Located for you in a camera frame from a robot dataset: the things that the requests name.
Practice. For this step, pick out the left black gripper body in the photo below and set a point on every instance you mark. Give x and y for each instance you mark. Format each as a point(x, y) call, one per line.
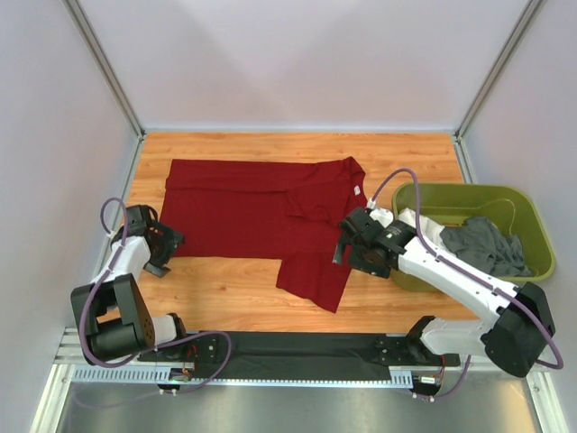
point(167, 244)

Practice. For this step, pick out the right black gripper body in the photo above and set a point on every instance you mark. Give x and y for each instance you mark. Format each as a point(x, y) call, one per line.
point(361, 262)

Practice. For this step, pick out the red t-shirt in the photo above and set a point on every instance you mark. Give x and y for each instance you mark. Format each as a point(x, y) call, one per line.
point(284, 211)

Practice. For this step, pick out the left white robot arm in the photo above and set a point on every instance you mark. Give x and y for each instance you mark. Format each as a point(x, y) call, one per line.
point(113, 322)

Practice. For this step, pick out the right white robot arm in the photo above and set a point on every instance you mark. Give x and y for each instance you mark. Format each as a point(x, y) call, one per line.
point(513, 324)

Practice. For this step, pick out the white t-shirt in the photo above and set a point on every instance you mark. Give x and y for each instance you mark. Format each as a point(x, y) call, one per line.
point(428, 227)

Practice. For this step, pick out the green plastic bin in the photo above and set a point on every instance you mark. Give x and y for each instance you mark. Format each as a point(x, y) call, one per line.
point(511, 211)

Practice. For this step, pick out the grey t-shirt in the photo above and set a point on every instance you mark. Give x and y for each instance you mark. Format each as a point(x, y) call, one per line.
point(479, 243)

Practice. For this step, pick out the black cloth strip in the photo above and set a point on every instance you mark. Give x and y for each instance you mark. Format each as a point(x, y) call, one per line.
point(291, 356)

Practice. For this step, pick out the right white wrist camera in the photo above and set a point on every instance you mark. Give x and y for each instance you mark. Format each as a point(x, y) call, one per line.
point(382, 215)

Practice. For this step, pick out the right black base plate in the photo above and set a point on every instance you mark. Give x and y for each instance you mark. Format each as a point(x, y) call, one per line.
point(410, 351)

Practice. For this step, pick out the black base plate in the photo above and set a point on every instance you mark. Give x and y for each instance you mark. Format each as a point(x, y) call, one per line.
point(209, 349)
point(410, 351)

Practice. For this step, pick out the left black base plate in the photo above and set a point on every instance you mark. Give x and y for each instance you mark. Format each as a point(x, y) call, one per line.
point(209, 349)

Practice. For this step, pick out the slotted cable duct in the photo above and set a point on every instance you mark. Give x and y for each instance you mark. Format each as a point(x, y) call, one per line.
point(163, 375)

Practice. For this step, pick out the aluminium mounting rail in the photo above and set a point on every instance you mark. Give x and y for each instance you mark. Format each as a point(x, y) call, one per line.
point(515, 355)

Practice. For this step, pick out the left aluminium frame post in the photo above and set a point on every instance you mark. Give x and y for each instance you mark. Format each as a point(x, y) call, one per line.
point(89, 36)

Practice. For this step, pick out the aluminium frame post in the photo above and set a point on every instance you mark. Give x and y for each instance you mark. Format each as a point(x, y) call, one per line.
point(89, 36)
point(528, 14)

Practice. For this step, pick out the right aluminium frame post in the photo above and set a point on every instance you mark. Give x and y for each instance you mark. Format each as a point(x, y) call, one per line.
point(528, 14)

